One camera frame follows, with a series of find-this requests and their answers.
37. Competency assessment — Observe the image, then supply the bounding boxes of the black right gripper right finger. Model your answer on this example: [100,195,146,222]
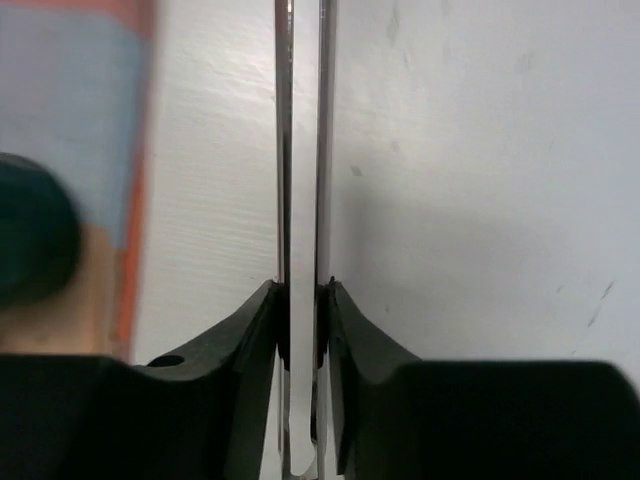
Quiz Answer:
[321,281,639,479]

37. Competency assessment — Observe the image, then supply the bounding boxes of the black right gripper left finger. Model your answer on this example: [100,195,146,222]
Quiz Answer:
[1,281,283,479]

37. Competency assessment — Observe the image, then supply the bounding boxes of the stainless steel serving tongs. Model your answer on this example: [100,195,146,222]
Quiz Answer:
[274,1,338,479]

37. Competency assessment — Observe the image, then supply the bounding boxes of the dark green mug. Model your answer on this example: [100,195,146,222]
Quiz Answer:
[1,153,82,310]

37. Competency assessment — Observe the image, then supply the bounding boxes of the checkered orange blue placemat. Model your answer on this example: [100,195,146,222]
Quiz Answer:
[1,1,158,358]

